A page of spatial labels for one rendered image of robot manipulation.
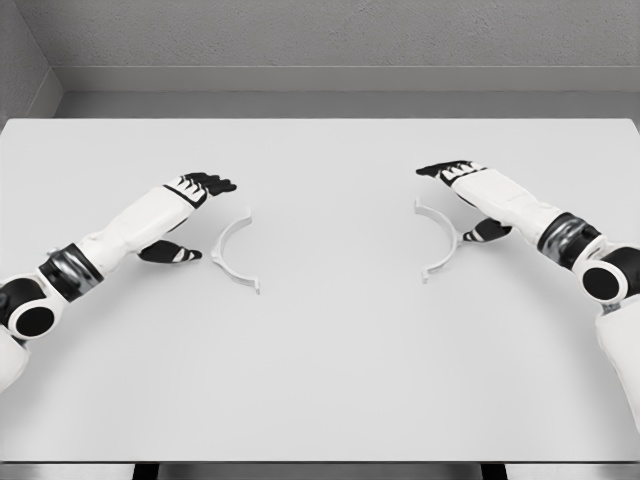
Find thin white pipe clamp half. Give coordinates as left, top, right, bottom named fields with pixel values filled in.
left=209, top=207, right=262, bottom=296
left=413, top=198, right=459, bottom=286

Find right robot hand striped fingers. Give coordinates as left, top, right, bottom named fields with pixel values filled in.
left=414, top=160, right=530, bottom=245

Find left robot hand striped fingers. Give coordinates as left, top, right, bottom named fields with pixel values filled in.
left=115, top=171, right=239, bottom=265

